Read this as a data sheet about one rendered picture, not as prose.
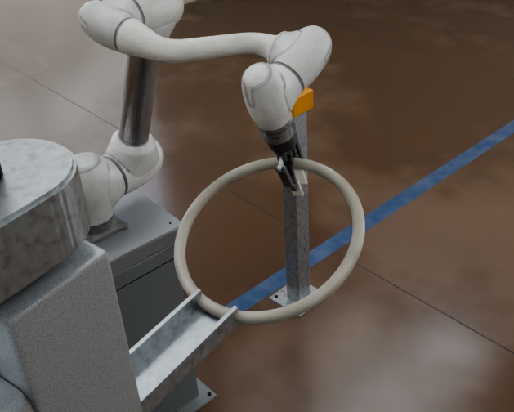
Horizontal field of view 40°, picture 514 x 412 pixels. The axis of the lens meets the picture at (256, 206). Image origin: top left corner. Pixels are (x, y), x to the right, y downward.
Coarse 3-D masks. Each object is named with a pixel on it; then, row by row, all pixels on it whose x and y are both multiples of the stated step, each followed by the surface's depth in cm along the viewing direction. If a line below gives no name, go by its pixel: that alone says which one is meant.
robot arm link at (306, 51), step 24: (120, 24) 185; (120, 48) 187; (144, 48) 182; (168, 48) 180; (192, 48) 179; (216, 48) 178; (240, 48) 178; (264, 48) 175; (288, 48) 169; (312, 48) 169; (312, 72) 169
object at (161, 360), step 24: (192, 312) 166; (168, 336) 161; (192, 336) 160; (216, 336) 157; (144, 360) 155; (168, 360) 155; (192, 360) 152; (144, 384) 150; (168, 384) 147; (144, 408) 142
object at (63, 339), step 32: (96, 256) 111; (32, 288) 105; (64, 288) 106; (96, 288) 112; (0, 320) 100; (32, 320) 103; (64, 320) 108; (96, 320) 114; (0, 352) 107; (32, 352) 105; (64, 352) 110; (96, 352) 117; (128, 352) 124; (32, 384) 107; (64, 384) 113; (96, 384) 119; (128, 384) 127
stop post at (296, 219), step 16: (304, 96) 273; (304, 112) 280; (304, 128) 284; (304, 144) 288; (288, 192) 299; (304, 192) 300; (288, 208) 304; (304, 208) 305; (288, 224) 309; (304, 224) 309; (288, 240) 314; (304, 240) 314; (288, 256) 320; (304, 256) 319; (288, 272) 325; (304, 272) 324; (288, 288) 331; (304, 288) 329; (288, 304) 331
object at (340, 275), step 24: (240, 168) 188; (264, 168) 188; (312, 168) 182; (216, 192) 187; (192, 216) 184; (360, 216) 168; (360, 240) 164; (192, 288) 169; (336, 288) 160; (216, 312) 164; (240, 312) 161; (264, 312) 160; (288, 312) 158
